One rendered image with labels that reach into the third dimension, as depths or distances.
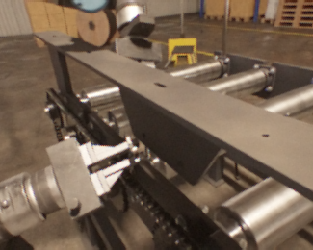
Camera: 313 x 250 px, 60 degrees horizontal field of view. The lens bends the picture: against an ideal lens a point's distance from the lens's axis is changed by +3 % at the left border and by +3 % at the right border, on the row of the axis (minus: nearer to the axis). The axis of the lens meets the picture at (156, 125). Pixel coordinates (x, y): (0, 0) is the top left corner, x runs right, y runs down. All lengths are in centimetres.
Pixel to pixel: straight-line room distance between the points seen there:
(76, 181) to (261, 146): 31
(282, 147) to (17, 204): 38
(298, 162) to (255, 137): 5
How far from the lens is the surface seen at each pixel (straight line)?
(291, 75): 142
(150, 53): 75
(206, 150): 41
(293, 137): 29
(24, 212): 48
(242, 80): 131
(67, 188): 48
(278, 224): 59
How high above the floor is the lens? 130
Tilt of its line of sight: 27 degrees down
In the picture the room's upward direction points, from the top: 3 degrees counter-clockwise
